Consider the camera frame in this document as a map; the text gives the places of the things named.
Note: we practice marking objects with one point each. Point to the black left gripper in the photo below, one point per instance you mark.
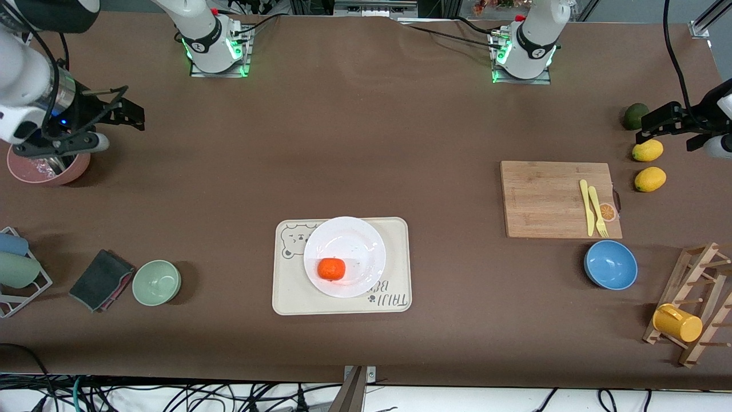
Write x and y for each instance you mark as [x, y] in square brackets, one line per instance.
[693, 121]

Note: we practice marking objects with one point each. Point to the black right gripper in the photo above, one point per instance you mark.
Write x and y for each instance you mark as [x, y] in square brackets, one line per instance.
[87, 110]

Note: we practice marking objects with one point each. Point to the white round plate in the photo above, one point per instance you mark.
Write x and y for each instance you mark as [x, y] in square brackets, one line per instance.
[349, 240]

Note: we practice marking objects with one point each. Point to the orange fruit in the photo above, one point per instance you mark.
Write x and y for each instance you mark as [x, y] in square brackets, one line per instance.
[331, 269]

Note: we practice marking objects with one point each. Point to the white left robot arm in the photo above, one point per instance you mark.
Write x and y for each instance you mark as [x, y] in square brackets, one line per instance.
[532, 40]

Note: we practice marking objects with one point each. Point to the yellow lemon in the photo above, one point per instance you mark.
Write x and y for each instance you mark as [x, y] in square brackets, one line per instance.
[649, 151]
[650, 179]

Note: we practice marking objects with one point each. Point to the dark green round fruit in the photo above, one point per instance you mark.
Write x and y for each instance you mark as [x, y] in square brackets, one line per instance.
[633, 114]

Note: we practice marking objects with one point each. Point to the pink bowl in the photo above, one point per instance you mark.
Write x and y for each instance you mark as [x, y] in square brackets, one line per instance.
[77, 169]

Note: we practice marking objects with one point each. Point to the metal scoop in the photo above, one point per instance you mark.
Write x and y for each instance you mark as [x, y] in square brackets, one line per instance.
[58, 163]

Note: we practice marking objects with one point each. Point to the clear ice pieces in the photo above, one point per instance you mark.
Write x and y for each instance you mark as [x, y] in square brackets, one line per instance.
[37, 167]

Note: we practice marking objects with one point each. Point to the yellow plastic fork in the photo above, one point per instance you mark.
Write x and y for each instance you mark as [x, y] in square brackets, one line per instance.
[597, 212]

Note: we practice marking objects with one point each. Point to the yellow plastic knife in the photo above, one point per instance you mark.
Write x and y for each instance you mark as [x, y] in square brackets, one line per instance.
[587, 209]

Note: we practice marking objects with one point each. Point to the wooden cutting board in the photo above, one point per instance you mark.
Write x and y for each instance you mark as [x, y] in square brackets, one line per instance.
[543, 197]

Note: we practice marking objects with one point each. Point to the wooden cup rack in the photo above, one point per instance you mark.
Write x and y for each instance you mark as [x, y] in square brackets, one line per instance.
[695, 269]

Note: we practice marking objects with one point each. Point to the blue bowl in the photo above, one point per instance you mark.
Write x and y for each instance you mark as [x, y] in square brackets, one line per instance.
[611, 264]

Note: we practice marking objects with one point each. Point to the dark grey folded cloth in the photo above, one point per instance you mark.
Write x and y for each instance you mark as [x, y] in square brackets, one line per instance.
[100, 279]

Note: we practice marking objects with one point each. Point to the light green bowl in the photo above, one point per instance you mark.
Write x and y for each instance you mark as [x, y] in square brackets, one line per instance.
[156, 282]

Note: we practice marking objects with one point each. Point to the blue cup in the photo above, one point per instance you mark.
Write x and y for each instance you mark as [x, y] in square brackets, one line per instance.
[12, 244]

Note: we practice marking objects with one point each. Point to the green cup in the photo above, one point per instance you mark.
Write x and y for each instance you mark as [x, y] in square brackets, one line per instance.
[17, 270]

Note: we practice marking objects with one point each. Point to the yellow cup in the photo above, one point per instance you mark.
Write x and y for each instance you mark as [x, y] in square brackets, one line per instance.
[677, 324]

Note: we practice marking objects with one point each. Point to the cream tray with bear print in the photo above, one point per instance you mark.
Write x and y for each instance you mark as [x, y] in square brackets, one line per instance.
[397, 252]

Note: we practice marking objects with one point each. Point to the aluminium frame corner bracket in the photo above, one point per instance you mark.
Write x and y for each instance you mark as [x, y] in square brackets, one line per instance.
[702, 26]

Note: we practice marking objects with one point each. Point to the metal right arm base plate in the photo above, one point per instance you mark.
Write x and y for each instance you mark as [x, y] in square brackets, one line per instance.
[243, 63]

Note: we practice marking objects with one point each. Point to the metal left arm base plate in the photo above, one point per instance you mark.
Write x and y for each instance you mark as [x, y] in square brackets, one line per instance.
[514, 80]

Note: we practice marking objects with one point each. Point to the aluminium frame beam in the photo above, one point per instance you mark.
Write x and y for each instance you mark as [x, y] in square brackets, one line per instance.
[374, 7]

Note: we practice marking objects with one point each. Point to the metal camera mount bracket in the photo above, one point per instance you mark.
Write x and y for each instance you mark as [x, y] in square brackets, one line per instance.
[354, 392]

